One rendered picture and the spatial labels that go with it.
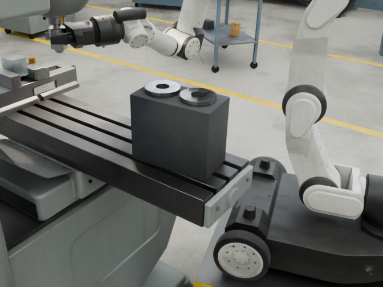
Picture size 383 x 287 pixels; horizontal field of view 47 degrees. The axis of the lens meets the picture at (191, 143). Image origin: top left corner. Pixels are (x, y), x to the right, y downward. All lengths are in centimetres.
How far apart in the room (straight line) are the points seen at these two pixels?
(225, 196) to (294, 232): 60
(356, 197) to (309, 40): 57
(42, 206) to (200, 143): 50
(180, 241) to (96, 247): 92
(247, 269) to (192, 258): 70
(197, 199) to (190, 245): 135
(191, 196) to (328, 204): 70
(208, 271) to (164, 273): 32
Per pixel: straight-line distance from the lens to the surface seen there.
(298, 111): 145
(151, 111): 107
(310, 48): 142
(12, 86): 150
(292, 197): 180
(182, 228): 247
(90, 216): 144
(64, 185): 131
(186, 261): 228
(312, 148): 156
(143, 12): 138
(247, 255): 159
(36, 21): 592
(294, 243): 159
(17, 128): 146
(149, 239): 179
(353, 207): 162
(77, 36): 129
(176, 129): 105
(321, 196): 160
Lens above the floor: 160
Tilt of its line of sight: 29 degrees down
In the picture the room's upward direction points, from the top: 2 degrees clockwise
